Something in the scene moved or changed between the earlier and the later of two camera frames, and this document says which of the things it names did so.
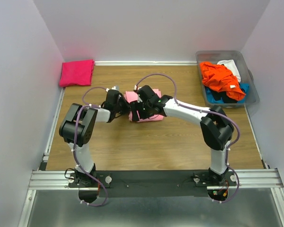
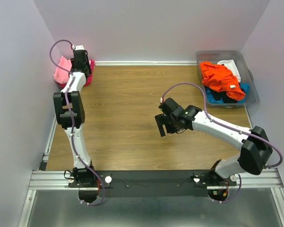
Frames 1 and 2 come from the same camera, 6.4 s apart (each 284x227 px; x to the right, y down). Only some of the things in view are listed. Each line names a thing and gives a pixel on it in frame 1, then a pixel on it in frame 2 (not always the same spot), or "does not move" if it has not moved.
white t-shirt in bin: (231, 65) does not move
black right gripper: (135, 111) → (161, 124)
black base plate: (152, 183) does not move
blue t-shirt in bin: (245, 87) does not move
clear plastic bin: (226, 79) does not move
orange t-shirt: (219, 78) does not move
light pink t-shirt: (131, 96) → (60, 75)
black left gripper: (120, 104) → (80, 55)
